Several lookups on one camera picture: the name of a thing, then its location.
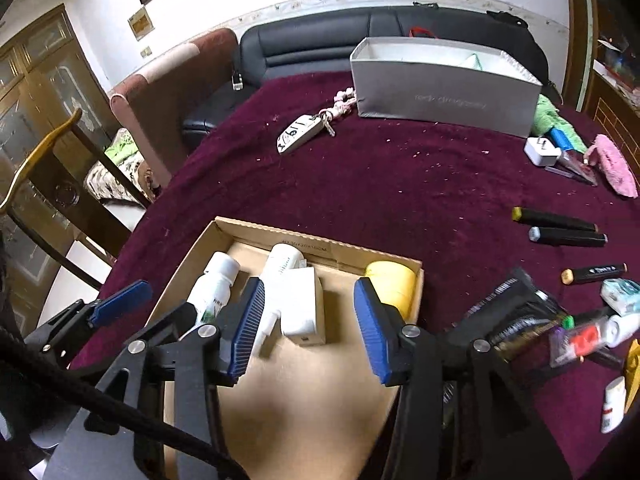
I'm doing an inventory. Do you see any white teal tube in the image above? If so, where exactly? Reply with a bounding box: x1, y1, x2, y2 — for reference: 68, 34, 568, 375
600, 278, 640, 317

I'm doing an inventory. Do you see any white carton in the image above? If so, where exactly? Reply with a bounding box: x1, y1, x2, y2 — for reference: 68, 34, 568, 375
280, 266, 327, 347

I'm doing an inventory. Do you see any patterned cushion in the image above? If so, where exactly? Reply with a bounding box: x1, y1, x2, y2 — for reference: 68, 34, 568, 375
82, 127, 163, 206

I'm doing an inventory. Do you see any wooden shelf unit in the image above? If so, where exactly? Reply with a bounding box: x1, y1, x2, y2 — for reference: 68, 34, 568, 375
565, 0, 640, 161

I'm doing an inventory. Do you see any black braided cable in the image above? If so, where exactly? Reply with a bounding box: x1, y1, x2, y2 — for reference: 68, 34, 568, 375
0, 344, 249, 480

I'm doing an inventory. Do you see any wooden chair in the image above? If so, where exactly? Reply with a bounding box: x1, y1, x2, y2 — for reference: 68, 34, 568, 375
0, 107, 153, 291

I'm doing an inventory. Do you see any white charger plug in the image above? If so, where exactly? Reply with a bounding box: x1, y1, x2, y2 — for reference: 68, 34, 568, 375
524, 136, 563, 167

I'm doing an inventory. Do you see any black bag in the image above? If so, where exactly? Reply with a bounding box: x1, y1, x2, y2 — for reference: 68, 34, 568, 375
485, 10, 530, 28

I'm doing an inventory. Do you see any small wall plaque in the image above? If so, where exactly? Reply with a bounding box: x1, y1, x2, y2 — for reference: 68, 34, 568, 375
127, 5, 154, 41

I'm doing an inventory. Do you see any yellow tape roll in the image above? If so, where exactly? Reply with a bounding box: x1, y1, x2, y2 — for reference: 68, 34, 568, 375
363, 261, 418, 323

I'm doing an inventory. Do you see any black marker with yellow cap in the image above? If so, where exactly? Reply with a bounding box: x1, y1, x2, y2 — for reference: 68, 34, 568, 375
511, 206, 599, 233

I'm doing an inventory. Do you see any black marker with tan cap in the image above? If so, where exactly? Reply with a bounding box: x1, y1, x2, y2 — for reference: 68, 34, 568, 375
561, 263, 628, 286

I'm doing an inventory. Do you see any yellow packet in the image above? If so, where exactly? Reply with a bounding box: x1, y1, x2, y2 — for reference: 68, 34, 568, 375
622, 339, 640, 413

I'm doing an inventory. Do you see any black leather sofa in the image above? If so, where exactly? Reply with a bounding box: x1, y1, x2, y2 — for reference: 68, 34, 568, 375
181, 6, 566, 153

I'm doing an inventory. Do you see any wooden glass-door cabinet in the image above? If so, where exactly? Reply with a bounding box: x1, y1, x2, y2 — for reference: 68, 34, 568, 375
0, 4, 131, 321

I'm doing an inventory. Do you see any clear package with red item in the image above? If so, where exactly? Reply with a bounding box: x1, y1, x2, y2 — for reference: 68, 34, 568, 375
549, 322, 608, 367

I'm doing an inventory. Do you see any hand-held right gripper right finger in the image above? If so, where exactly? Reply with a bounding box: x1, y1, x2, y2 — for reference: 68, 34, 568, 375
353, 277, 571, 480

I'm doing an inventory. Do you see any cardboard box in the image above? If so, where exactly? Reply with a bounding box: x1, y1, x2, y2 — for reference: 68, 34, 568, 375
150, 216, 425, 480

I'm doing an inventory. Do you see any pink fuzzy pouch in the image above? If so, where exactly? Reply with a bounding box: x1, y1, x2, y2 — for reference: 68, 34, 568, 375
585, 134, 640, 198

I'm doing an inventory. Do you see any brown armchair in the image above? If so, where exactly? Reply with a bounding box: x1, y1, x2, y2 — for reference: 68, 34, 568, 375
109, 28, 238, 191

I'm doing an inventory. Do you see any white key fob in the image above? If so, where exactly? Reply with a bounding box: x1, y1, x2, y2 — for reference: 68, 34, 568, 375
276, 114, 326, 154

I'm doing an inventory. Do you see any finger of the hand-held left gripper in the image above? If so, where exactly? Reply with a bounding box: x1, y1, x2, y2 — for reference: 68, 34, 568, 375
22, 280, 153, 358

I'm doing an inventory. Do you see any blue tube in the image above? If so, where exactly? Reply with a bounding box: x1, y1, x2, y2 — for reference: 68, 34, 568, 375
547, 128, 574, 152

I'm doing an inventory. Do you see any white round bottle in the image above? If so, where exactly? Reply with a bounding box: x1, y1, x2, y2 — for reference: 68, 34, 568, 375
602, 314, 640, 348

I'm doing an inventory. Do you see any grey shoe box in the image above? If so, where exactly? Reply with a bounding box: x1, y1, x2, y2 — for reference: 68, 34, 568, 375
349, 36, 544, 139

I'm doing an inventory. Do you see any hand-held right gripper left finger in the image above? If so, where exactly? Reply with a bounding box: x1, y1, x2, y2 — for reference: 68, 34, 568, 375
82, 277, 266, 480

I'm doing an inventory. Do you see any small red white sachet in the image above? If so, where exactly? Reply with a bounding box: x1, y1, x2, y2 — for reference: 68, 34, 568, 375
545, 150, 598, 187

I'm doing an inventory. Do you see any white bottle with green label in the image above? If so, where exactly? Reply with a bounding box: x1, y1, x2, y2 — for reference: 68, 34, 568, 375
186, 252, 242, 326

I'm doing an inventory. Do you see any pink braided rope keychain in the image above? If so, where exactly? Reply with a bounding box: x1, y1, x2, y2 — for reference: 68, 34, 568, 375
327, 89, 357, 120

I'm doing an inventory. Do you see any green cloth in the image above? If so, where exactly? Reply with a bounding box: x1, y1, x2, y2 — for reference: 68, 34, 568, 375
535, 95, 588, 153

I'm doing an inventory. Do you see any black marker with grey cap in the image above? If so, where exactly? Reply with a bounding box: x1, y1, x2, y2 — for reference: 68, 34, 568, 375
529, 226, 609, 249

